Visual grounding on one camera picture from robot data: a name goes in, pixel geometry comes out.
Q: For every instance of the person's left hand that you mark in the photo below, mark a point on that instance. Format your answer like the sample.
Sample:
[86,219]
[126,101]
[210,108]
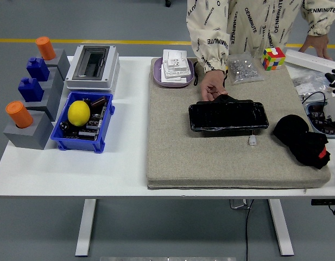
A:
[320,44]

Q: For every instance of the person's right hand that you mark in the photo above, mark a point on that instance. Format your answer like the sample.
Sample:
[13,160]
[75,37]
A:
[212,83]

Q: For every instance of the black glossy display panel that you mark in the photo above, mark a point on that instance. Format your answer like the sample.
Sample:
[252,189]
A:
[227,117]

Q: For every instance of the black rag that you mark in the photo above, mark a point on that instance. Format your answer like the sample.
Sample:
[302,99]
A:
[292,127]

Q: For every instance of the person's right forearm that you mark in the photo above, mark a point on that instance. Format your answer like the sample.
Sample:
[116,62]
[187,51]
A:
[208,49]

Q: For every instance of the person's left forearm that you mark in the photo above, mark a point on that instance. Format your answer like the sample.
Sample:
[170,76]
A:
[319,16]

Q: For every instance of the black desk control panel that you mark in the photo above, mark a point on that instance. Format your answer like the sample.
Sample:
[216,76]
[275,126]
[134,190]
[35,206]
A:
[324,202]

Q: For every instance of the long white power strip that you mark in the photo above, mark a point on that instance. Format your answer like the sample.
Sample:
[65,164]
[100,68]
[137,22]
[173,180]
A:
[305,58]

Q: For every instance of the clear plastic parts bags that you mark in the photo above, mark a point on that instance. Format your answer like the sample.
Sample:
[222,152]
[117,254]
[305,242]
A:
[308,81]

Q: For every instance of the clear bag of metal nuts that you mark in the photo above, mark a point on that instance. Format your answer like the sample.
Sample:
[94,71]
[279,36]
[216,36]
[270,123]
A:
[243,70]

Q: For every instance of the white flat plate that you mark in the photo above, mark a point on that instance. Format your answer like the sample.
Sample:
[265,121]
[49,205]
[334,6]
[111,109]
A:
[172,80]

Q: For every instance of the pale tray with electronics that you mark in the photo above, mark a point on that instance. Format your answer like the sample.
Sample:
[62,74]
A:
[318,119]

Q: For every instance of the colourful puzzle cube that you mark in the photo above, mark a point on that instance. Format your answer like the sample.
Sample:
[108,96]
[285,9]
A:
[273,58]

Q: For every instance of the purple tray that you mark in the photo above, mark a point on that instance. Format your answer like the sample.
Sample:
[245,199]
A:
[157,73]

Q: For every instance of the person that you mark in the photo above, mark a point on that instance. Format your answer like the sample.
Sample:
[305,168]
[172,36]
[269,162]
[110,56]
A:
[251,21]

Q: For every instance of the grey-brown mat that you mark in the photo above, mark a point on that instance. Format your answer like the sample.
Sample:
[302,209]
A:
[210,163]

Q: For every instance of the black chair caster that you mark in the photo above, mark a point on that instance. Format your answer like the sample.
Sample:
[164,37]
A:
[168,2]

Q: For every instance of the brown capacitor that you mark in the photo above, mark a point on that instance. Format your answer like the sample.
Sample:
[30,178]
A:
[98,102]

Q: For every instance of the black circuit board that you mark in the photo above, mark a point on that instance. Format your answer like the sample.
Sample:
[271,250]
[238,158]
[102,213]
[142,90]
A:
[88,130]

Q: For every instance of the yellow lemon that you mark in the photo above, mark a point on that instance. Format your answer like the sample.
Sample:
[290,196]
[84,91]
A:
[79,112]

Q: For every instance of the blue plastic bin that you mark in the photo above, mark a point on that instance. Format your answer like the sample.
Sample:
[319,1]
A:
[75,144]

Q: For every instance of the grey block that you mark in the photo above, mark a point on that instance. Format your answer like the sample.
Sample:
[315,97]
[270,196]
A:
[55,81]
[51,106]
[61,62]
[34,136]

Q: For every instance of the black round component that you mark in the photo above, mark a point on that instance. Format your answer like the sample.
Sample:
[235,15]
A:
[64,126]

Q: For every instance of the white table leg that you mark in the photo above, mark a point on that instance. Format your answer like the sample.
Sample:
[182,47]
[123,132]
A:
[281,228]
[85,228]

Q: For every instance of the orange cylinder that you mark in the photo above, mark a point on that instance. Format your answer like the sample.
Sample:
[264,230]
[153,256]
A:
[45,49]
[19,114]

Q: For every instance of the blue block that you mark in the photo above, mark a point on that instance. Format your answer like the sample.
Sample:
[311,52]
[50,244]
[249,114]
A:
[31,91]
[38,69]

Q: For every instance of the white switch plate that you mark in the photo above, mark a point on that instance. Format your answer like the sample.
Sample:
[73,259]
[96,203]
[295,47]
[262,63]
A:
[180,70]

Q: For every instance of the white wall socket plate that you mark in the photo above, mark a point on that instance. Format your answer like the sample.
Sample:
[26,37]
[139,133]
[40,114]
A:
[172,55]

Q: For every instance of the grey electrical enclosure box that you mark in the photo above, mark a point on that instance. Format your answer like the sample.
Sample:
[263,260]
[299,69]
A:
[88,83]

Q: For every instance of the grey metal bracket box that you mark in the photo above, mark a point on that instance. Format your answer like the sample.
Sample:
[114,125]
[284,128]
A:
[237,204]

